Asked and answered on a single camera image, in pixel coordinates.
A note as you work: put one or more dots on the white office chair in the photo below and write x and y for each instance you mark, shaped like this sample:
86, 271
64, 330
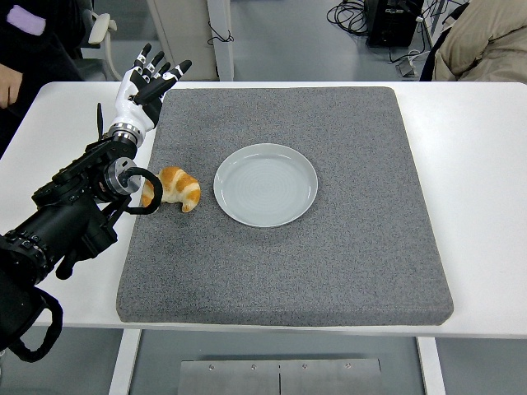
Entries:
101, 29

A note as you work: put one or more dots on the round grey plate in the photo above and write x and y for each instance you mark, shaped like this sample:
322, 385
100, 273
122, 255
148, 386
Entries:
265, 185

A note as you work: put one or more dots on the black computer case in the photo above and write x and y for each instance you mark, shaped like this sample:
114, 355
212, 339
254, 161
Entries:
391, 24

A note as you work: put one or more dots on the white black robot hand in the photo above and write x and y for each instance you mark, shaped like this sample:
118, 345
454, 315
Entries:
132, 105

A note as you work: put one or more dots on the grey power adapter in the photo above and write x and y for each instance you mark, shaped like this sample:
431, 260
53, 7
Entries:
407, 68

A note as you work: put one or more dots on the white table leg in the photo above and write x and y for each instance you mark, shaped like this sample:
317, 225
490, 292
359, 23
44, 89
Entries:
432, 370
121, 366

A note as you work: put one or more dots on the person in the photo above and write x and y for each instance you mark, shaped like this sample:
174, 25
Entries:
41, 53

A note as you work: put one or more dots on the beige padded jacket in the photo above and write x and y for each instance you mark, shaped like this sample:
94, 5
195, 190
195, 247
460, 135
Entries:
486, 45

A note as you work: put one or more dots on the golden croissant bread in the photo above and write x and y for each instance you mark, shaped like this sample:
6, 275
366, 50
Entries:
181, 185

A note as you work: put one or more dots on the grey metal plate with screws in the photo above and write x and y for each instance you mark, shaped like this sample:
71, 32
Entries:
247, 378

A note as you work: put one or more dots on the grey felt mat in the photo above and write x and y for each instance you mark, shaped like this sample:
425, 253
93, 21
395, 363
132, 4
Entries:
288, 267

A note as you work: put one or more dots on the white desk leg panel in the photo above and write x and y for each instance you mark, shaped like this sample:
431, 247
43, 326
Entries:
185, 33

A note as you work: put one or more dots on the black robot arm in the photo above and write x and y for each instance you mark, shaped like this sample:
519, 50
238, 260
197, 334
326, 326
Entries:
62, 222

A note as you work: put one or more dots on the person's hand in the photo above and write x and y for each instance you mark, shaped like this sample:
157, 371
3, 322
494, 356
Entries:
8, 86

